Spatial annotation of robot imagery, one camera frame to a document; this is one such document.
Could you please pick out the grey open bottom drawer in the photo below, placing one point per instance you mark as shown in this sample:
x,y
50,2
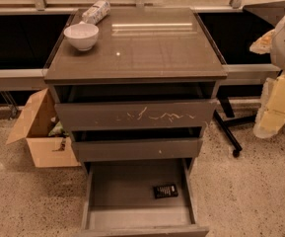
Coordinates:
x,y
120,201

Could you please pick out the white blue snack bag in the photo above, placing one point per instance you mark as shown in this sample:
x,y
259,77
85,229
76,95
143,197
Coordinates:
x,y
97,12

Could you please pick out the open cardboard box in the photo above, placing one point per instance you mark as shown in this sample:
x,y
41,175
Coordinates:
x,y
34,124

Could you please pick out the white ceramic bowl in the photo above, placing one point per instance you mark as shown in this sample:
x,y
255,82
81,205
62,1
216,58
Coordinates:
x,y
82,36

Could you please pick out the black rxbar chocolate bar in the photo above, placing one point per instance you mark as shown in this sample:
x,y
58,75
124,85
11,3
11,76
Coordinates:
x,y
165,191

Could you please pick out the green bag in box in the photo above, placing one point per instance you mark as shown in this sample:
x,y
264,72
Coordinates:
x,y
58,130

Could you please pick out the grey middle drawer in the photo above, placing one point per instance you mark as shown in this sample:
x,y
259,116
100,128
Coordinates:
x,y
90,151

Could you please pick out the grey drawer cabinet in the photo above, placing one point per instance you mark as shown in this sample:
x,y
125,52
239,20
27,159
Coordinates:
x,y
142,55

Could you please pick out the grey top drawer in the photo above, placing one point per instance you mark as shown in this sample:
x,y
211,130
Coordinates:
x,y
135,115

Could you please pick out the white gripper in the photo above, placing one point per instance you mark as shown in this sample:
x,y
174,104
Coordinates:
x,y
270,116

